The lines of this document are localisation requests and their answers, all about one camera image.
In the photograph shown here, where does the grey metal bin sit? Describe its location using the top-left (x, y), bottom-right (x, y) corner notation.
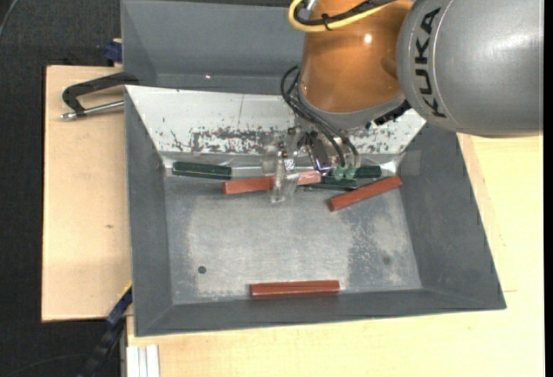
top-left (119, 0), bottom-right (508, 338)

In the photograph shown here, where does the pale wood flat board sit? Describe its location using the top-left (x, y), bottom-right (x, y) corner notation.
top-left (41, 65), bottom-right (133, 323)

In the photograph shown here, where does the dark green flat block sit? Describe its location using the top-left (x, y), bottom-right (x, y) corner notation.
top-left (354, 164), bottom-right (384, 179)
top-left (320, 175), bottom-right (359, 191)
top-left (171, 161), bottom-right (233, 182)

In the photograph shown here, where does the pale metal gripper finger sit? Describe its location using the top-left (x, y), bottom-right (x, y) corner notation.
top-left (269, 167), bottom-right (287, 204)
top-left (284, 169), bottom-right (300, 200)

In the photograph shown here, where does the red-brown flat block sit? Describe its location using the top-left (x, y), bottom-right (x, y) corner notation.
top-left (327, 175), bottom-right (404, 213)
top-left (221, 171), bottom-right (323, 195)
top-left (249, 279), bottom-right (341, 299)

